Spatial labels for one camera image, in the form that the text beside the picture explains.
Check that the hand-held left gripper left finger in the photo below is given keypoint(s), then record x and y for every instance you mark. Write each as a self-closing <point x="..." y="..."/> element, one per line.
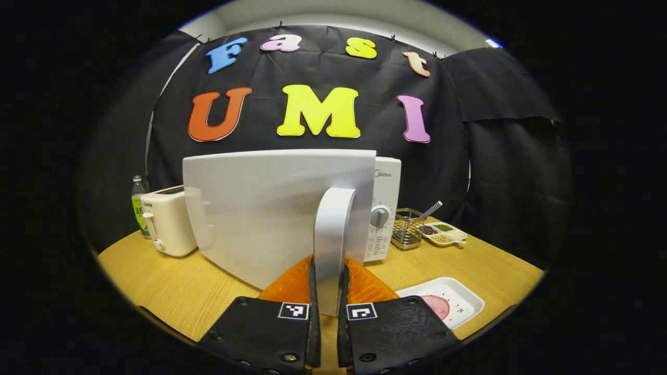
<point x="315" y="333"/>

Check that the divided white dish of beans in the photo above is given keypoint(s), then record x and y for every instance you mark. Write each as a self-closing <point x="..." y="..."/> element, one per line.
<point x="443" y="237"/>

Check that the green label drink bottle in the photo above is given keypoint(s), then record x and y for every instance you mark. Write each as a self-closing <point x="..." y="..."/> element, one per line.
<point x="138" y="213"/>

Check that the ceiling light panel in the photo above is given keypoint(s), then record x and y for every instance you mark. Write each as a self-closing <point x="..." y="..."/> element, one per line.
<point x="494" y="42"/>

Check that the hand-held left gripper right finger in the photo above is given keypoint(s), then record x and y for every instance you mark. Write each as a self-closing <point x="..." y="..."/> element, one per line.
<point x="343" y="333"/>

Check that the pink meat slice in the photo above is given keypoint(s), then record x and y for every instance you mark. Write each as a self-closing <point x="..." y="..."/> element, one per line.
<point x="437" y="306"/>

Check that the white foam food tray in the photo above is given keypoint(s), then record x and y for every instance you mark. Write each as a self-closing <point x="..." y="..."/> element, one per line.
<point x="461" y="297"/>

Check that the white microwave oven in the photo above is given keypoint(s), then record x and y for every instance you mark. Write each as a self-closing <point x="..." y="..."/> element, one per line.
<point x="271" y="208"/>

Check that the black backdrop cloth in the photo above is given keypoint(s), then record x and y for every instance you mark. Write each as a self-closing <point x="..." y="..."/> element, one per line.
<point x="250" y="73"/>

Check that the white toaster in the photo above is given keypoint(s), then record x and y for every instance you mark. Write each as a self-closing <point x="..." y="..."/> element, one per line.
<point x="172" y="224"/>

